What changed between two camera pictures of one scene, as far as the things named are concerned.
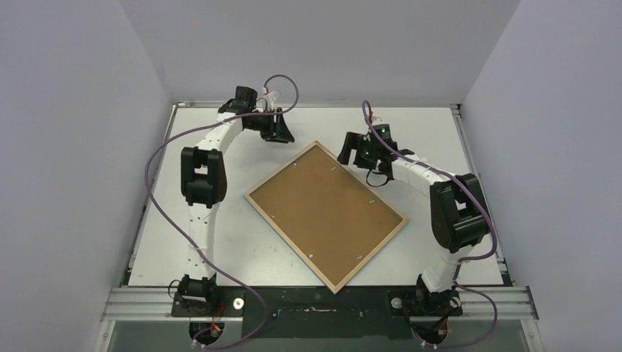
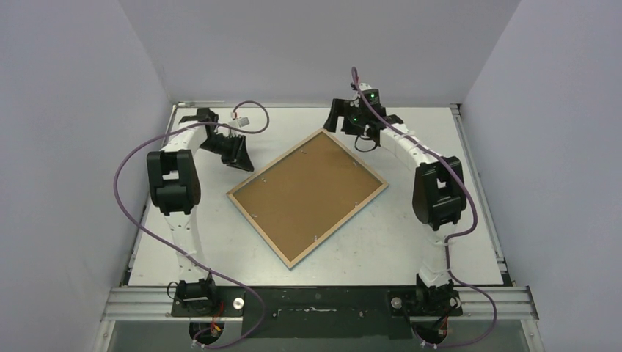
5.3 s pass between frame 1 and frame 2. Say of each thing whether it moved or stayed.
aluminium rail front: stayed
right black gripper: moved
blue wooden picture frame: moved
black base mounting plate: stayed
